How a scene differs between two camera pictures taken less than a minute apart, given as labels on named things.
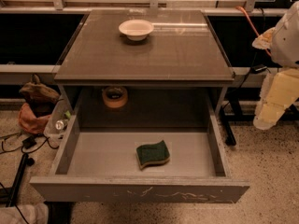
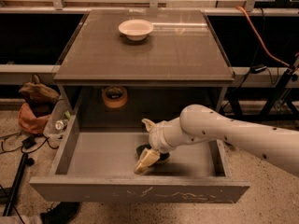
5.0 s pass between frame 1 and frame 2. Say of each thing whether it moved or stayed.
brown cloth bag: stayed
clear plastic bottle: stayed
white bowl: stayed
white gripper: moved
